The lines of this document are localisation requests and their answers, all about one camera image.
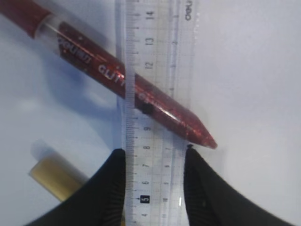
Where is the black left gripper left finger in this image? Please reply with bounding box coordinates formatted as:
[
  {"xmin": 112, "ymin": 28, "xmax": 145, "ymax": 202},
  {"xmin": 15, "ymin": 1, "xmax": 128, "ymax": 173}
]
[{"xmin": 29, "ymin": 149, "xmax": 126, "ymax": 226}]

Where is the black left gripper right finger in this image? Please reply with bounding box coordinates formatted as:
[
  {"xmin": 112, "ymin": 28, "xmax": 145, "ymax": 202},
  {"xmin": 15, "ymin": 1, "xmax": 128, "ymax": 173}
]
[{"xmin": 184, "ymin": 145, "xmax": 289, "ymax": 226}]

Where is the transparent plastic ruler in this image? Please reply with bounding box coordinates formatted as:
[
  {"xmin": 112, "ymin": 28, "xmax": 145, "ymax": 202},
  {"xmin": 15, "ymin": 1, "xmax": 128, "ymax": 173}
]
[{"xmin": 116, "ymin": 0, "xmax": 198, "ymax": 226}]

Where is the gold glitter pen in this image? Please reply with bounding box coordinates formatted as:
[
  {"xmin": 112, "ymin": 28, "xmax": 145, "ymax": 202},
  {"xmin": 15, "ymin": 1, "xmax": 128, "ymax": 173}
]
[{"xmin": 29, "ymin": 157, "xmax": 88, "ymax": 202}]

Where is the red glitter pen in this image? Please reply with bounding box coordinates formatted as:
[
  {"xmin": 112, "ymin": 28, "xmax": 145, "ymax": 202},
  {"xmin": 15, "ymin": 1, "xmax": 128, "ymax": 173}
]
[{"xmin": 0, "ymin": 0, "xmax": 217, "ymax": 149}]

